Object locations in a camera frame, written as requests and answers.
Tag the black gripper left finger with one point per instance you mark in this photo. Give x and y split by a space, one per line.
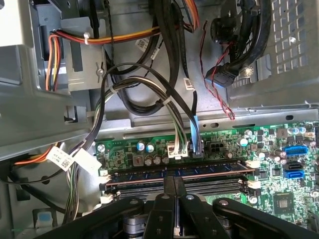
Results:
160 219

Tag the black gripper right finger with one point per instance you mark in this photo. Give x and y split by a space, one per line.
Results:
197 219

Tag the dark blue RAM stick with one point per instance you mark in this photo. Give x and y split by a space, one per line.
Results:
211 170

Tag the black power socket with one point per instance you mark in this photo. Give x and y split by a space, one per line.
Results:
212 147

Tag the green motherboard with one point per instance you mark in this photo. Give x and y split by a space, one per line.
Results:
224 139

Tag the black chipset chip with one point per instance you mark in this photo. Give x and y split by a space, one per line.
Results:
283 203

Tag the black PC case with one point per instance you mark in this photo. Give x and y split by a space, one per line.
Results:
149 122

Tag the blue SATA port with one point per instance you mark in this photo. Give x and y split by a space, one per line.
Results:
294 174

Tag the black SATA port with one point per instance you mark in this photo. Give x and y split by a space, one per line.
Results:
294 165

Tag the pale blue plastic clip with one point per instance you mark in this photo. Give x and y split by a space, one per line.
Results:
45 217

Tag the blue USB header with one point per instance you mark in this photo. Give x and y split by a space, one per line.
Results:
295 150

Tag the perforated metal disk cage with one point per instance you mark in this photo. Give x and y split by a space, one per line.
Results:
274 92

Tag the metal drive cage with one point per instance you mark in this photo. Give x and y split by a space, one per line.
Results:
30 112

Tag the black round knob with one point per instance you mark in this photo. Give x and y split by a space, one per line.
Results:
223 30

